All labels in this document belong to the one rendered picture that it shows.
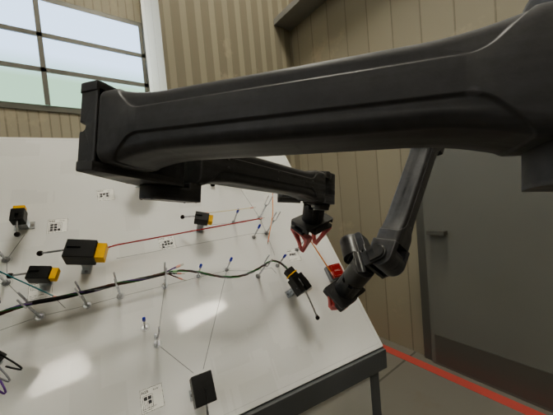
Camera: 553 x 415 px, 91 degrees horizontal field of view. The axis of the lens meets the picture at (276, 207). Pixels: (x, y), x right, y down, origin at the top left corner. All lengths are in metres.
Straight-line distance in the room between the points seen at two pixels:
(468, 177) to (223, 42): 2.42
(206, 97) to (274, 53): 3.24
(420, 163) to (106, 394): 0.92
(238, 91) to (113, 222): 0.87
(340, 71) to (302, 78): 0.02
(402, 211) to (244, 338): 0.56
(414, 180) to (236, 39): 2.72
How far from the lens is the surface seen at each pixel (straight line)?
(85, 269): 0.95
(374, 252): 0.64
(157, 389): 0.84
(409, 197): 0.71
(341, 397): 1.09
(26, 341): 0.92
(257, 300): 0.92
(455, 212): 2.28
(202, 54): 2.95
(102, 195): 1.09
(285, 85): 0.18
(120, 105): 0.26
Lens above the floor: 1.41
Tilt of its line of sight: 3 degrees down
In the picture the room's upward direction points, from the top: 5 degrees counter-clockwise
